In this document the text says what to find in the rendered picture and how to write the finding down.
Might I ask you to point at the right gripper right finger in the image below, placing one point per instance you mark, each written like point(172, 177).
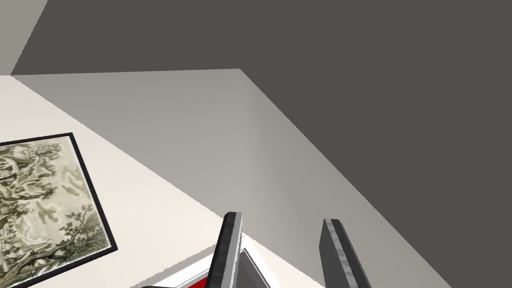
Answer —
point(340, 260)

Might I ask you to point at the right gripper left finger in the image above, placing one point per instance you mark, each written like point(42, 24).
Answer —
point(225, 256)

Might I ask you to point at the white framed red picture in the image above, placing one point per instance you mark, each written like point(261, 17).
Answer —
point(192, 278)

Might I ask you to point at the black framed landscape picture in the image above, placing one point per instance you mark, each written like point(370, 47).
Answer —
point(44, 208)

